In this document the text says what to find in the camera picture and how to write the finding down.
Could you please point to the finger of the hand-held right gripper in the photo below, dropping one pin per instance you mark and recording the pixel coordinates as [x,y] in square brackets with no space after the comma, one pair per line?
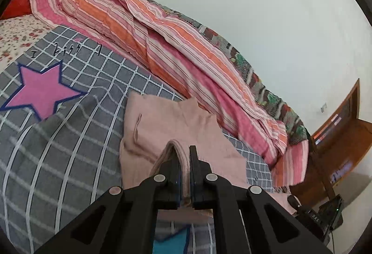
[293,200]

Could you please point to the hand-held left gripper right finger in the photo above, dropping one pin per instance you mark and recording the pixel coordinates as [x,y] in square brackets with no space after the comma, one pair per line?
[197,184]

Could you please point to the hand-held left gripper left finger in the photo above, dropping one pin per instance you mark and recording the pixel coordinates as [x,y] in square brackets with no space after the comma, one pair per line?
[170,184]

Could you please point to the pink knit sweater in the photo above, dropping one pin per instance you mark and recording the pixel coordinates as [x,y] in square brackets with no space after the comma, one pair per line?
[162,126]

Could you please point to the wooden door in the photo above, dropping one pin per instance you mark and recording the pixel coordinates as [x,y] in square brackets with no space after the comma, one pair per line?
[351,137]

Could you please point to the grey checked star blanket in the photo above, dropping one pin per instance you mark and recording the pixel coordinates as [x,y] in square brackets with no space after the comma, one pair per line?
[72,155]

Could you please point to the floral patchwork quilt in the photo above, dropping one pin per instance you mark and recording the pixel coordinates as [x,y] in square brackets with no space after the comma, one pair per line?
[261,88]

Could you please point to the pink orange striped quilt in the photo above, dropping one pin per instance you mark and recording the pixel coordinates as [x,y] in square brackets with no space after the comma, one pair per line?
[174,47]

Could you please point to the red pillow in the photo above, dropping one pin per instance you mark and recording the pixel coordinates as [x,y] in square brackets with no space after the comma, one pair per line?
[17,4]

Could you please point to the white wall switch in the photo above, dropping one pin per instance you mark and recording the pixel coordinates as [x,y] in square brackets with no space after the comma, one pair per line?
[323,107]

